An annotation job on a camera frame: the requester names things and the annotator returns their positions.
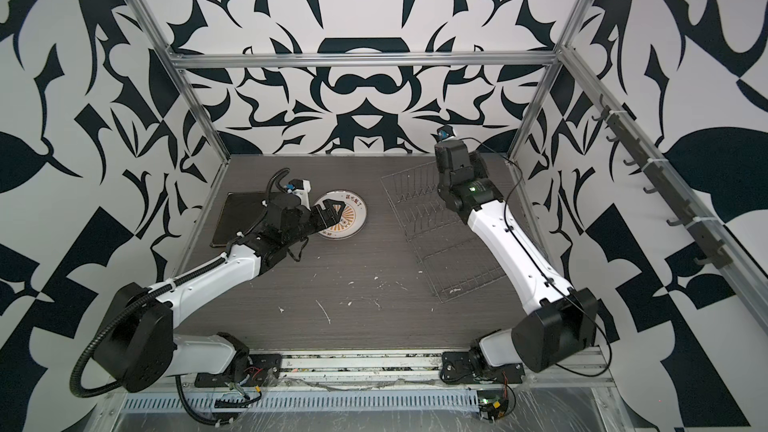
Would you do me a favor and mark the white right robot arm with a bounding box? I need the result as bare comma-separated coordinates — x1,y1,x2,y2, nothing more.
434,138,600,372

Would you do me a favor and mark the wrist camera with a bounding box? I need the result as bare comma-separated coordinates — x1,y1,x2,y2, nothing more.
283,179,311,208
437,125,456,142

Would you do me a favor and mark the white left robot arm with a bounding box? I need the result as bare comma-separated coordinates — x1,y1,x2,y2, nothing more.
68,168,346,427

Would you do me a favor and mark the wire metal dish rack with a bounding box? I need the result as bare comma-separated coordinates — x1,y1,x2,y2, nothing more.
381,162,506,302

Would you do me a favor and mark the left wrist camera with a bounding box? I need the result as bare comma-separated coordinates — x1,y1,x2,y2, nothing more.
283,179,311,208

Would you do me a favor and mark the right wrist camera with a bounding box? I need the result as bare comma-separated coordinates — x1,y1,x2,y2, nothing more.
437,125,456,142

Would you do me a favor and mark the round white plate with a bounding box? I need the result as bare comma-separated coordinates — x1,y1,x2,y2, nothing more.
315,190,368,240

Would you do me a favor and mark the aluminium cage frame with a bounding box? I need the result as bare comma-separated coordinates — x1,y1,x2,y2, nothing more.
149,0,767,354

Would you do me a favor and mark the black plate orange rim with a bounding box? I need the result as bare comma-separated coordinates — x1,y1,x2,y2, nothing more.
210,191,266,248

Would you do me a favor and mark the white cable duct strip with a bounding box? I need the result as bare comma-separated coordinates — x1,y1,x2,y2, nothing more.
122,389,480,413

